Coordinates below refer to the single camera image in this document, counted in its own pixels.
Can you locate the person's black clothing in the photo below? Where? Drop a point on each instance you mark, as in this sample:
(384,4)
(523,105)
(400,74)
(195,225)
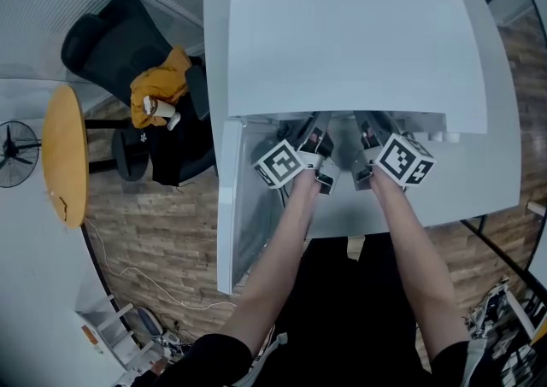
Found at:
(342,325)

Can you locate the person's left forearm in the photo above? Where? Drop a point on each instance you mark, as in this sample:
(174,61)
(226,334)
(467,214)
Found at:
(273,257)

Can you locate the white step rack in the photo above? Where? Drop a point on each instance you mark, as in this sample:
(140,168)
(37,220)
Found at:
(109,330)

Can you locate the round wooden side table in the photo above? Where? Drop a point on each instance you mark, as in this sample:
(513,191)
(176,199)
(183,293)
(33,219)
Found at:
(64,154)

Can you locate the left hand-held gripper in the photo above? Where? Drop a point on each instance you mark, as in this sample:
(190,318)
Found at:
(280,163)

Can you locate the black office chair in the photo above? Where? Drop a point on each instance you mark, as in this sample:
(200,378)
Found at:
(115,43)

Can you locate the black and white sneaker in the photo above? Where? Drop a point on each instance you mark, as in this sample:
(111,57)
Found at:
(491,312)

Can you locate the white paper cup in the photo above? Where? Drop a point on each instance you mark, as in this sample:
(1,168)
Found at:
(160,107)

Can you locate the black garment on chair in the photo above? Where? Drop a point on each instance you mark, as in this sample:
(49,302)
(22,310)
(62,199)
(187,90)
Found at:
(184,154)

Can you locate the yellow jacket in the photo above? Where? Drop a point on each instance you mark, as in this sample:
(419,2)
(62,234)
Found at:
(160,82)

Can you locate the black standing fan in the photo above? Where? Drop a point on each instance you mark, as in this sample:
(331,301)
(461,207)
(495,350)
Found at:
(15,154)

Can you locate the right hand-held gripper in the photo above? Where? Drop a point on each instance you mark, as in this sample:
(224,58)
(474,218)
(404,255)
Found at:
(401,159)

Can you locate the person's right forearm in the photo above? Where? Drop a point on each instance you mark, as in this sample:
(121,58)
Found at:
(419,257)

